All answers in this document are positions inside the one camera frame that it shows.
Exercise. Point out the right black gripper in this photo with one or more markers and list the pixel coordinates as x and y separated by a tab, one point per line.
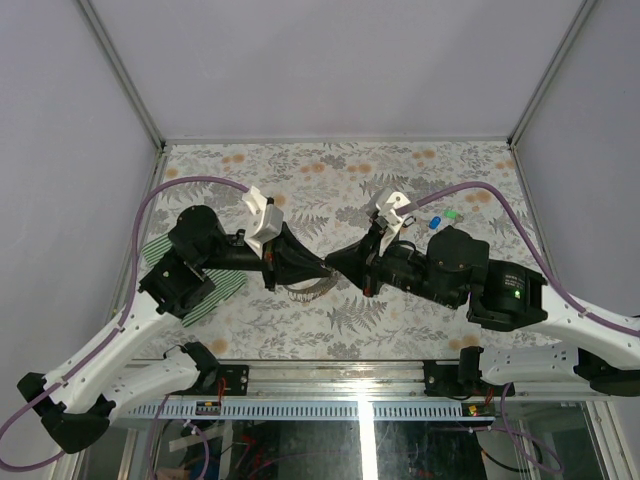
360	262

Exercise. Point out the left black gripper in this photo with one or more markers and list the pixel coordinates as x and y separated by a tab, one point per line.
285	259

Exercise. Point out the black key tag with key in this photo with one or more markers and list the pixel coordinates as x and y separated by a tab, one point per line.
408	221

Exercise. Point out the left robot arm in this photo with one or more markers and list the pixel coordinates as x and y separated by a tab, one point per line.
78	401

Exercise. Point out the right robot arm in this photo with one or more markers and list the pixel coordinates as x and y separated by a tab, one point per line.
456	270

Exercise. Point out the green striped cloth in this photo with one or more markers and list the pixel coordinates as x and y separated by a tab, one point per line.
189	295

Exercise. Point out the floral table mat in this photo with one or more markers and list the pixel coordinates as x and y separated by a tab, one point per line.
323	190

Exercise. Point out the blue key tag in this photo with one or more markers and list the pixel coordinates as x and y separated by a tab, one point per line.
434	223

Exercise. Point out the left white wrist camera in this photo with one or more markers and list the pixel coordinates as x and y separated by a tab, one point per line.
265	222

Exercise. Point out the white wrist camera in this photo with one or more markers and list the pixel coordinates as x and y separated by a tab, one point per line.
265	222
383	209

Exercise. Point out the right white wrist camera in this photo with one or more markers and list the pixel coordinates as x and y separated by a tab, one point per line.
383	209

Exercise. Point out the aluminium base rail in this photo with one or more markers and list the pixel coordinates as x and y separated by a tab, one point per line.
335	390

